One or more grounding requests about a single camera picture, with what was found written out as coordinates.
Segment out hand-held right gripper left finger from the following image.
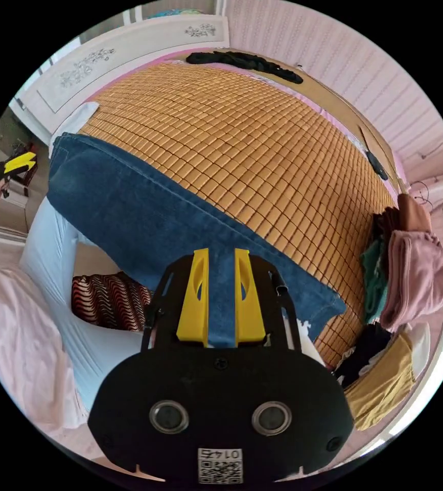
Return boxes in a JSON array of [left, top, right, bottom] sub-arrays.
[[177, 248, 209, 342]]

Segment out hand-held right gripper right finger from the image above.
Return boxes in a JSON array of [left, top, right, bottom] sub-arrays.
[[234, 248, 266, 344]]

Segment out dark blue jeans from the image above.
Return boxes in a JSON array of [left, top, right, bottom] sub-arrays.
[[46, 131, 347, 347]]

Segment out red black striped cloth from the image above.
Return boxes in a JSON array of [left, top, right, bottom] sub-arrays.
[[71, 271, 154, 333]]

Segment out bed with woven bamboo mat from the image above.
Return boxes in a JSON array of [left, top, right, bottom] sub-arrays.
[[13, 15, 412, 417]]

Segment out pile of clothes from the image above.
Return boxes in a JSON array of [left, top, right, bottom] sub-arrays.
[[333, 193, 443, 431]]

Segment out person's body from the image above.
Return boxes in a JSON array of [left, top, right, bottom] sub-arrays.
[[0, 263, 88, 432]]

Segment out small black cloth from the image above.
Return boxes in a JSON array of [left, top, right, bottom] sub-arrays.
[[366, 151, 389, 182]]

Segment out black garment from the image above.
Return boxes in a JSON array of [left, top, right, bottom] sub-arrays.
[[185, 50, 304, 85]]

